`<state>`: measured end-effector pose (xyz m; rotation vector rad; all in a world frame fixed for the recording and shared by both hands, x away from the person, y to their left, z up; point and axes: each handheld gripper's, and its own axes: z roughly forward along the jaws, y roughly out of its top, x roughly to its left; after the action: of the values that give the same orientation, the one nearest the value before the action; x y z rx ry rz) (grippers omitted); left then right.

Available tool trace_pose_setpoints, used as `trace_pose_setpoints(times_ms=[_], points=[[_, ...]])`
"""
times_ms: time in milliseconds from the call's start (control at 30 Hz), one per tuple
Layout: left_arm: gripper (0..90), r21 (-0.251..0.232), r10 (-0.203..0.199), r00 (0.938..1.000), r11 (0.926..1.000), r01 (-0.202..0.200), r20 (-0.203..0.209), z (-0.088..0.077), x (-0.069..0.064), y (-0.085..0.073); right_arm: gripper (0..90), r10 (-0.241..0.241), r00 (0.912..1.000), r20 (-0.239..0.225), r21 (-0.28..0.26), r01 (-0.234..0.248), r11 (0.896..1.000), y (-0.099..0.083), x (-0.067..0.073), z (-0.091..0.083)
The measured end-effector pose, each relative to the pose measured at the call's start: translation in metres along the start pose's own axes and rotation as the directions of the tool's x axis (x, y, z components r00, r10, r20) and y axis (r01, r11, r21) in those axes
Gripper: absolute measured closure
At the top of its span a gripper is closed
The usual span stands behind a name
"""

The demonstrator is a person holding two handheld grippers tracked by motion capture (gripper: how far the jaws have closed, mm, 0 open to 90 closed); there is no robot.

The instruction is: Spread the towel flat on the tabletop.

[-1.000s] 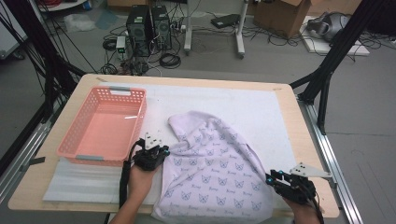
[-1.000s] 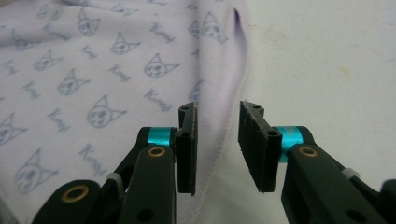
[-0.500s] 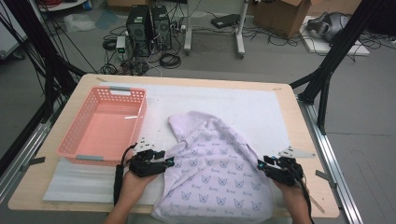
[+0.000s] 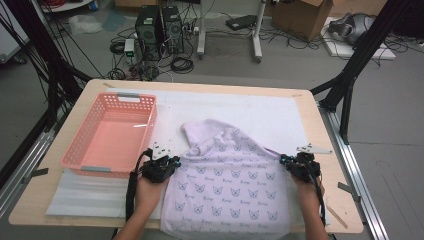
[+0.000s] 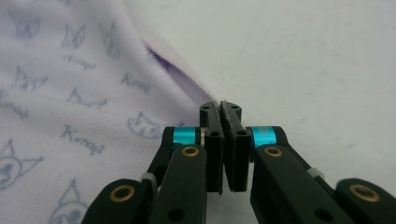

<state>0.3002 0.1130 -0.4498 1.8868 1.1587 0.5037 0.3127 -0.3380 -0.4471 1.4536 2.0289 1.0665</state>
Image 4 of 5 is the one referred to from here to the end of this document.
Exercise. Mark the open cardboard box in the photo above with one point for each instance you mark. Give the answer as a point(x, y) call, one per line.
point(300, 18)

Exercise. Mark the white round table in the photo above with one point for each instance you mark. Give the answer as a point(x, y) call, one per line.
point(66, 6)

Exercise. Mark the white foam board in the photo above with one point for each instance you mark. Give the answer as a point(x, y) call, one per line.
point(340, 50)

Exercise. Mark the clear plastic bag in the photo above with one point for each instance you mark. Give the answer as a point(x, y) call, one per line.
point(85, 24)

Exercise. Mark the lilac printed towel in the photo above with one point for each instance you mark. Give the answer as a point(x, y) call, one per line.
point(226, 186)

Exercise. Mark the person's left hand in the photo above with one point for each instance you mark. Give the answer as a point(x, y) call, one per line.
point(148, 196)

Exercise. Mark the pink plastic basket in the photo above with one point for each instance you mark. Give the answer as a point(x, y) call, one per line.
point(100, 103)

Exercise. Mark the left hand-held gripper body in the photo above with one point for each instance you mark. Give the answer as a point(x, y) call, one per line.
point(156, 170)

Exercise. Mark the white cabinet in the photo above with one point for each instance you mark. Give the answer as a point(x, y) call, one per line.
point(10, 40)

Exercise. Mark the black flat device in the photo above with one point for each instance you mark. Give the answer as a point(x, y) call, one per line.
point(240, 22)

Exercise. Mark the person's right hand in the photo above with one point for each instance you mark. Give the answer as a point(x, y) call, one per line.
point(310, 196)

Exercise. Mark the black computer tower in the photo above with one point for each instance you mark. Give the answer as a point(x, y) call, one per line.
point(173, 30)
point(148, 33)

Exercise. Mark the white grid mat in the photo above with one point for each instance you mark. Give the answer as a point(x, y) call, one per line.
point(206, 103)

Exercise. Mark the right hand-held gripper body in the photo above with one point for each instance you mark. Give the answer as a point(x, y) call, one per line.
point(305, 168)

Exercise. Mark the grey headset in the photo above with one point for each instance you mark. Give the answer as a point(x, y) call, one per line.
point(353, 28)

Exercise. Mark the white stand frame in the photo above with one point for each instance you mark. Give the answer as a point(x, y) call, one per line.
point(200, 33)

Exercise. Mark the white adapter box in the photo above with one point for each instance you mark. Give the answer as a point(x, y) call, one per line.
point(129, 46)

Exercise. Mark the aluminium rail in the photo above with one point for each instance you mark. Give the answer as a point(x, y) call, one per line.
point(31, 153)
point(366, 206)

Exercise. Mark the grey rail bracket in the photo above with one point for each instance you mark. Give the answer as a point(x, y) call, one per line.
point(38, 173)
point(348, 190)

